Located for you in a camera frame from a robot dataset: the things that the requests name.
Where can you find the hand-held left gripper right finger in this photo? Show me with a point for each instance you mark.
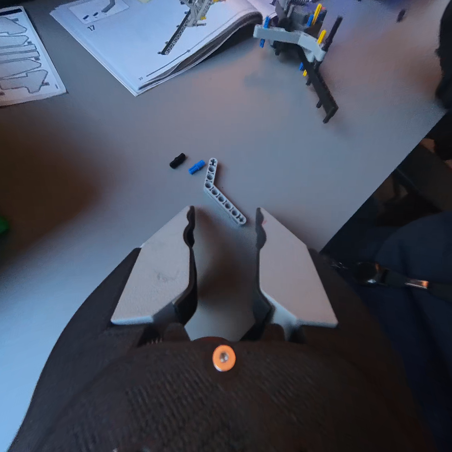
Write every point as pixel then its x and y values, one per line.
pixel 293 279

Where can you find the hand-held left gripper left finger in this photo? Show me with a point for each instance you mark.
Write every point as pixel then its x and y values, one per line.
pixel 159 275

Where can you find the grey bent lego beam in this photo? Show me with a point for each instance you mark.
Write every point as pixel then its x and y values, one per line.
pixel 220 199

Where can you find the partly built lego model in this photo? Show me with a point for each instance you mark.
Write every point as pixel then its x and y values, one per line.
pixel 293 37

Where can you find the small black lego pin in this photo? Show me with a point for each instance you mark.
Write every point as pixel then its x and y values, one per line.
pixel 401 14

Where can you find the blue lego pin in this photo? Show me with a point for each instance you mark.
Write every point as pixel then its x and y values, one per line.
pixel 196 167

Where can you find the black lego connector pin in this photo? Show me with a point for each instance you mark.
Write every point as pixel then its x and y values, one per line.
pixel 177 160

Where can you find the open lego instruction booklet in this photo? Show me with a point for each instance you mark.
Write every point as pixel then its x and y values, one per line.
pixel 141 42

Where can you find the white sticker sheet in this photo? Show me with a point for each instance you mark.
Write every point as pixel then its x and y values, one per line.
pixel 28 70

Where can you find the green plastic frame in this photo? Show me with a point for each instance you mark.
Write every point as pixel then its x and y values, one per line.
pixel 2 224

